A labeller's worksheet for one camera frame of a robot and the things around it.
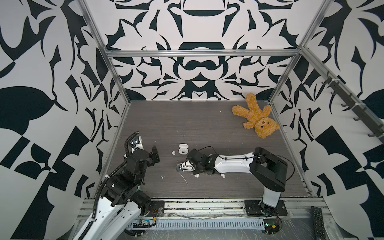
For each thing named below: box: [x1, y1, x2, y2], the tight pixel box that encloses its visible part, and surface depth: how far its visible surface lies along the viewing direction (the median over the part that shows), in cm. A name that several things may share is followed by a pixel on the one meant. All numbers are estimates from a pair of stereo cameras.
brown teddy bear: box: [231, 92, 280, 139], surface depth 104 cm
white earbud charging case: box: [178, 143, 189, 155], surface depth 95 cm
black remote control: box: [311, 206, 327, 240], surface depth 71 cm
